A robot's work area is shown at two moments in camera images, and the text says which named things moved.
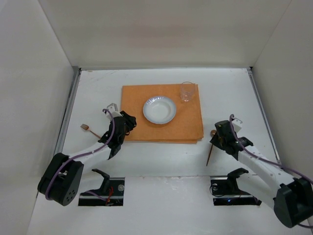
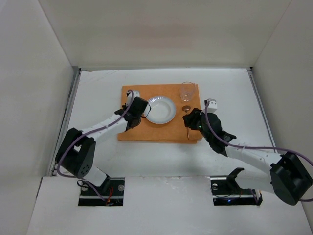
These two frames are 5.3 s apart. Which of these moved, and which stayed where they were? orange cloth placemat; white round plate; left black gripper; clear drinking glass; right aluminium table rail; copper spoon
Moved: copper spoon; left black gripper
Stayed: clear drinking glass; white round plate; right aluminium table rail; orange cloth placemat
